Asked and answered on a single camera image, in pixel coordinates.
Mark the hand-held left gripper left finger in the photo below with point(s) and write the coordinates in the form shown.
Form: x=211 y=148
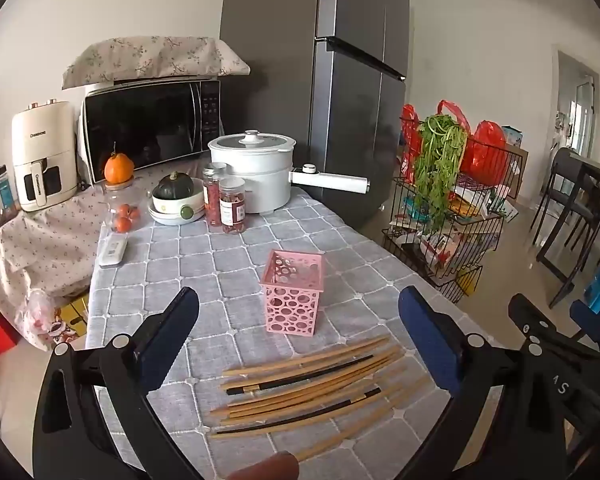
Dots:
x=172 y=340

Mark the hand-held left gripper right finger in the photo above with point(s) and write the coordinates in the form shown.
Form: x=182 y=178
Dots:
x=430 y=340

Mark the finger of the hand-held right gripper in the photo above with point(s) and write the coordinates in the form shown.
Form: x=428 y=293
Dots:
x=592 y=327
x=530 y=320

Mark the bunch of wooden chopsticks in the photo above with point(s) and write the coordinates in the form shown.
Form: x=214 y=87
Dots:
x=380 y=354

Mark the pink perforated plastic basket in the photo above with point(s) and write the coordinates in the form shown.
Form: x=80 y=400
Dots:
x=290 y=310

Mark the black and wooden chopstick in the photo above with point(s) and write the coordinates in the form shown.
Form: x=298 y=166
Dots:
x=290 y=420
x=305 y=379

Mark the person's left hand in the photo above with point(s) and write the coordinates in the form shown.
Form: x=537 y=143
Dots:
x=260 y=467

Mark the yellow box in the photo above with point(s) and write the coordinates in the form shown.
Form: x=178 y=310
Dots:
x=75 y=315

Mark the white remote control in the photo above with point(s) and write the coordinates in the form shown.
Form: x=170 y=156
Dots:
x=112 y=251

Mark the black dining table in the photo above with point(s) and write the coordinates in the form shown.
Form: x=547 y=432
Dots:
x=595 y=195

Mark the pink white plastic bag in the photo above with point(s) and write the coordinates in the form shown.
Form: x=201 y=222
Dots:
x=37 y=320

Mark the glass jar of small tomatoes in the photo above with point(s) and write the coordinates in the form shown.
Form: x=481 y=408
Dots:
x=122 y=212

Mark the tall jar of red berries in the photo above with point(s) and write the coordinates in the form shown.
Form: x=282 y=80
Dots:
x=212 y=200

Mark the cardboard box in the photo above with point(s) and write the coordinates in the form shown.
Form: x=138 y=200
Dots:
x=516 y=170

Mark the dark green squash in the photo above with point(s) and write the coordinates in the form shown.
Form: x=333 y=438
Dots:
x=175 y=186

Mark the floral cloth cover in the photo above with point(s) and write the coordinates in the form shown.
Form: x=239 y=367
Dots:
x=45 y=245

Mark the large red plastic bag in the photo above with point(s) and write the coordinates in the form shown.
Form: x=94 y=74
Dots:
x=485 y=155

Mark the orange fruit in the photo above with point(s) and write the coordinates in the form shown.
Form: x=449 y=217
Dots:
x=119 y=169

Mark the bunch of green vegetables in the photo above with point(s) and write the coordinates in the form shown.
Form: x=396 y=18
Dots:
x=437 y=160

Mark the white electric pot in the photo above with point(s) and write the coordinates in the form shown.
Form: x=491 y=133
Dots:
x=260 y=180

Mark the small red plastic bag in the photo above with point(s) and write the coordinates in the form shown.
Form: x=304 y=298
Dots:
x=410 y=135

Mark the white rimmed pot lid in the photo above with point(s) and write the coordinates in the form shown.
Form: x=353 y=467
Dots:
x=252 y=141

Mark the black microwave oven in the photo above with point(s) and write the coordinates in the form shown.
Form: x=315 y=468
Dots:
x=145 y=125

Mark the white door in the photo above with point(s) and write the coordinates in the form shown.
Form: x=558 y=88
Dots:
x=582 y=105

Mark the clear storage container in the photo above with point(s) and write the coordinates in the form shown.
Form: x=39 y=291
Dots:
x=2 y=195

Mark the dark grey refrigerator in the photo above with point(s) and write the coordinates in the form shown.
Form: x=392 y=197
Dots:
x=360 y=110

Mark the cream air fryer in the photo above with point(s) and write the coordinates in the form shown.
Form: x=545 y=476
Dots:
x=42 y=135

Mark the floral cloth on microwave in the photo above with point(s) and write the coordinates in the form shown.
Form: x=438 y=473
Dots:
x=145 y=57

